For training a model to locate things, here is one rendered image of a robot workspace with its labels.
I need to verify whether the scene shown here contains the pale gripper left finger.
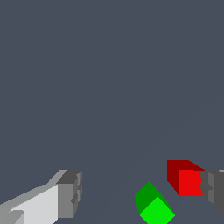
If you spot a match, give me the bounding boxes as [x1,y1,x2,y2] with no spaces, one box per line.
[0,169,83,224]

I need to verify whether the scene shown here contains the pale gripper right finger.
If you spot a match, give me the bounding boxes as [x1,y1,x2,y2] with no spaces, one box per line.
[199,169,224,216]

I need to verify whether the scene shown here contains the red cube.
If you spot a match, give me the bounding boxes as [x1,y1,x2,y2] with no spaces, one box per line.
[166,159,206,197]

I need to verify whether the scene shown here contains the green cube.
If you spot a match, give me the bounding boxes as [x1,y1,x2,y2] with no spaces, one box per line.
[134,181,176,224]

